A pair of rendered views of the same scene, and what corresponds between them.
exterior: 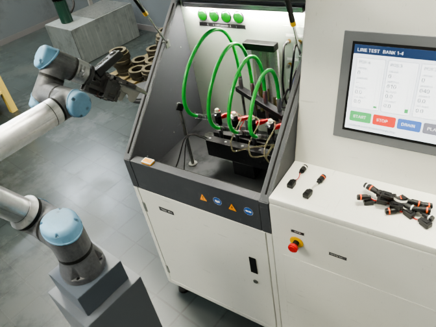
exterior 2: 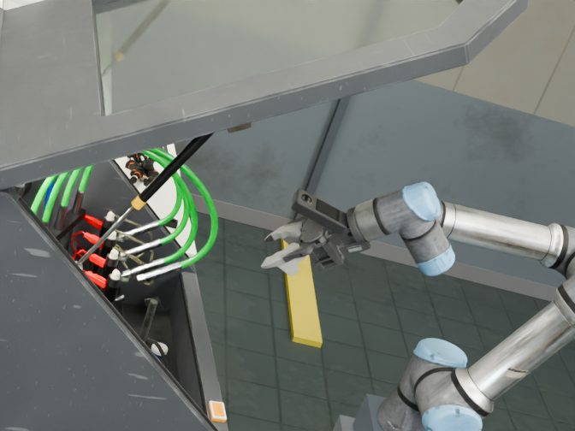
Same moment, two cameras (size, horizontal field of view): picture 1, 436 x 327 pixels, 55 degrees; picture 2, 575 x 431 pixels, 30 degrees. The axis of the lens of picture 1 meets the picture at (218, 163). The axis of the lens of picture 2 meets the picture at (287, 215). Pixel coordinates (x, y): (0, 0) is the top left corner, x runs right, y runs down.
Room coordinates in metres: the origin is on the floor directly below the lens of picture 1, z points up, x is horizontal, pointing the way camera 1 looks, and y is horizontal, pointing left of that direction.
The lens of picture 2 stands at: (2.96, 1.19, 2.33)
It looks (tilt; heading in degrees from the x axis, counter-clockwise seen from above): 26 degrees down; 210
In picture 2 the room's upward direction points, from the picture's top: 20 degrees clockwise
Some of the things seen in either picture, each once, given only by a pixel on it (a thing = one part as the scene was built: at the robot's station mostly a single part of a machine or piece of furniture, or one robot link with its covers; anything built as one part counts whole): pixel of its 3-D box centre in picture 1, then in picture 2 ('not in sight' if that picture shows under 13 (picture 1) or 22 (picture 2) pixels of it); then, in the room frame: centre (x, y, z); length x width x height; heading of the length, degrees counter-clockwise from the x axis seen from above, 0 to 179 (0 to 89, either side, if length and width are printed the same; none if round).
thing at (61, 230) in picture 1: (64, 233); (435, 371); (0.96, 0.52, 1.07); 0.13 x 0.12 x 0.14; 46
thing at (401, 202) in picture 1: (395, 202); (145, 164); (0.88, -0.52, 1.01); 0.23 x 0.11 x 0.06; 51
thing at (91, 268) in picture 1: (78, 257); (415, 409); (0.95, 0.51, 0.95); 0.15 x 0.15 x 0.10
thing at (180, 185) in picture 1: (194, 190); (193, 375); (1.27, 0.11, 0.87); 0.62 x 0.04 x 0.16; 51
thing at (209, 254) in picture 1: (209, 259); not in sight; (1.26, 0.13, 0.44); 0.65 x 0.02 x 0.68; 51
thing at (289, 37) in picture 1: (298, 65); not in sight; (1.51, -0.39, 1.20); 0.13 x 0.03 x 0.31; 51
